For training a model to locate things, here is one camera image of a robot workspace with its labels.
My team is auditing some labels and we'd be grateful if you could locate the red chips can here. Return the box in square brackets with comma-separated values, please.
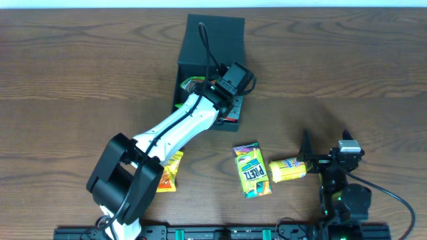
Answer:
[223, 117, 238, 123]

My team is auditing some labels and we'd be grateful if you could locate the green Haribo gummy bag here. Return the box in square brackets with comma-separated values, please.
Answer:
[173, 77, 205, 109]

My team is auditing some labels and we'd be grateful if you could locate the black box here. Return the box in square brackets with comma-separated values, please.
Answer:
[175, 14, 245, 132]

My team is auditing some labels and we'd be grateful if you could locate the green Pretz snack box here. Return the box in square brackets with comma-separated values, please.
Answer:
[232, 142, 272, 199]

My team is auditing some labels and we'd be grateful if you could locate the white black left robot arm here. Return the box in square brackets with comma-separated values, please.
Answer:
[81, 62, 256, 239]

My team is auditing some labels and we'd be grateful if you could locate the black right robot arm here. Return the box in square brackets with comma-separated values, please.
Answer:
[297, 130, 372, 239]

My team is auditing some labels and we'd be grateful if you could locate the yellow snack cup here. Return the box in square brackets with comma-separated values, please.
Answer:
[269, 157, 307, 183]

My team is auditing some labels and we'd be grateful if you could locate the yellow Julie's snack packet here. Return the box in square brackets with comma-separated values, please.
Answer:
[156, 151, 183, 193]

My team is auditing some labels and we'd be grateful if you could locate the black mounting rail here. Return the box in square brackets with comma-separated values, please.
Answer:
[53, 223, 392, 240]

